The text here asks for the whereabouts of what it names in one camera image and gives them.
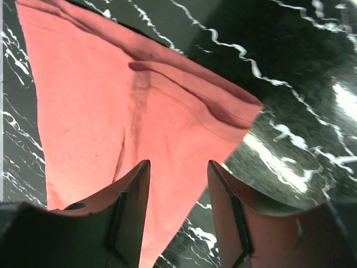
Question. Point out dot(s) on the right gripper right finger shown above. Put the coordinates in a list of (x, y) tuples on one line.
[(254, 230)]

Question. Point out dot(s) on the red t shirt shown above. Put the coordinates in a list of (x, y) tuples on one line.
[(108, 97)]

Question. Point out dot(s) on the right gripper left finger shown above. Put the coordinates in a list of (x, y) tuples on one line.
[(102, 230)]

